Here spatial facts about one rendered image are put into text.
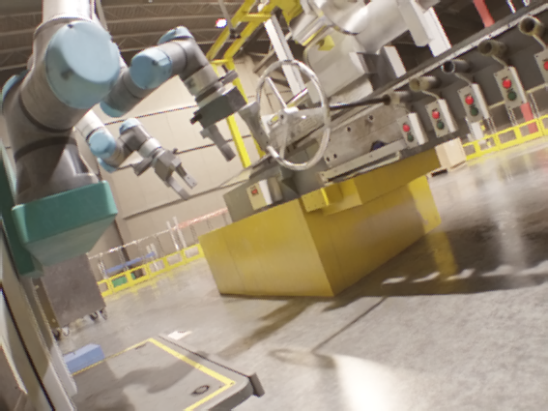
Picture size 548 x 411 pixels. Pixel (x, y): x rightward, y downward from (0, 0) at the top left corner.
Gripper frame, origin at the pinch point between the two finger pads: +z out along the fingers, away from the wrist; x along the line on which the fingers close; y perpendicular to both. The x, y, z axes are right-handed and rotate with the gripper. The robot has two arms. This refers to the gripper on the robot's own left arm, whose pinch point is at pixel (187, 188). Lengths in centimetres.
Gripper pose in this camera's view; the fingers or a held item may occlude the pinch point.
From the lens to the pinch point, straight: 121.5
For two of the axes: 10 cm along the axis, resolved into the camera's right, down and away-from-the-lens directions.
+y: 5.8, -6.4, 4.9
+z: 7.0, 7.1, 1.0
